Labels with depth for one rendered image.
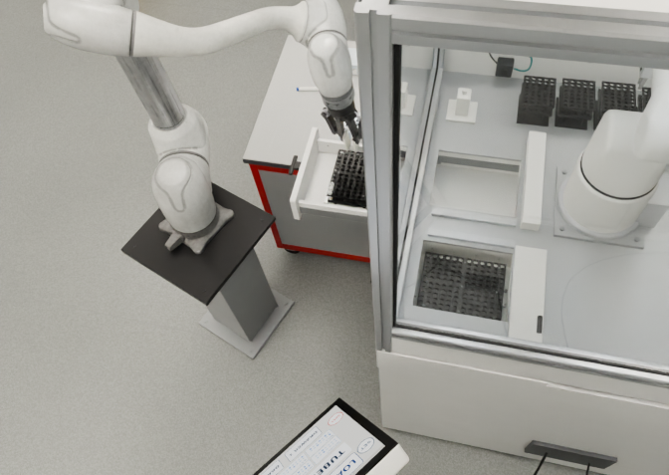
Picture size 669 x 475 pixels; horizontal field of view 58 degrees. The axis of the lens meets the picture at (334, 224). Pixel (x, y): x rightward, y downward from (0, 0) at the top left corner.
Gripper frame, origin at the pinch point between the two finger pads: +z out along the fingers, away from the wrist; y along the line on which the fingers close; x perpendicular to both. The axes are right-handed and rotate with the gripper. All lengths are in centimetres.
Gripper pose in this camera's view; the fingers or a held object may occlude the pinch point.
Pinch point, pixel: (350, 141)
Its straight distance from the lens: 180.1
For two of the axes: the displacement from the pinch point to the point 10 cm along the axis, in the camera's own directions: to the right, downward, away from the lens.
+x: 3.1, -8.7, 3.8
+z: 1.8, 4.5, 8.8
